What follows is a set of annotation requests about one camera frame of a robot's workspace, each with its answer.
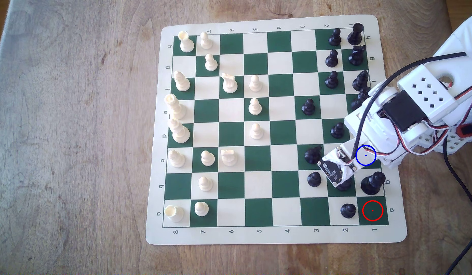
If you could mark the black rook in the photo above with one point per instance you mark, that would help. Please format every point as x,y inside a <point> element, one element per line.
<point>371,185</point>
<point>354,37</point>

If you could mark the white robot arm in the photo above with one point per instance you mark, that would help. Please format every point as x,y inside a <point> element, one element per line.
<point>427,91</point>

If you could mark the green and cream chess mat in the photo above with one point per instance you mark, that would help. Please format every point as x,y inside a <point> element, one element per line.
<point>281,133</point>

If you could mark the black king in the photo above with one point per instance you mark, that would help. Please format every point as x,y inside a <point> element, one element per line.
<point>358,102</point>

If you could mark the black pawn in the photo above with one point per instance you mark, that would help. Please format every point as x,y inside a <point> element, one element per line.
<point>331,81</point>
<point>337,131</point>
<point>348,211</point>
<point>314,180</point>
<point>308,108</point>
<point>331,60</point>
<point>335,39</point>

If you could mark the black bishop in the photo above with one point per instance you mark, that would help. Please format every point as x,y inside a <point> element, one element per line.
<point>359,83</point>
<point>346,186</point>

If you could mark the black knight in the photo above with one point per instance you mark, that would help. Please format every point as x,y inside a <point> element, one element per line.
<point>311,156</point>
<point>356,57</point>

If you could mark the white pawn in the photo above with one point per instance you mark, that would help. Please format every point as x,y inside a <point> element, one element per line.
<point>255,84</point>
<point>208,159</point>
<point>254,108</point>
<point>211,64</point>
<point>201,209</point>
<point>256,133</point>
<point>205,185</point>
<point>206,42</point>

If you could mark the white knight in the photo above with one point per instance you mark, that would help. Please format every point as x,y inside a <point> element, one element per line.
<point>229,86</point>
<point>229,158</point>

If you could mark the white queen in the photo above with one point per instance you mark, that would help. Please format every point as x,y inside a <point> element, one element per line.
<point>180,133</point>

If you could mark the white bishop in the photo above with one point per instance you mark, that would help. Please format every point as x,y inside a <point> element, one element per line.
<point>177,160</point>
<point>182,83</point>

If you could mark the white king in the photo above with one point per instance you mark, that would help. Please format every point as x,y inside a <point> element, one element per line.
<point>177,110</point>

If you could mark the white rook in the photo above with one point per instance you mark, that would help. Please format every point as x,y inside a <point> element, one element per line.
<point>187,45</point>
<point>174,214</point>

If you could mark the taped camera circuit board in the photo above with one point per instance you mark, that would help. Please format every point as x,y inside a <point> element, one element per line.
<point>331,170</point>

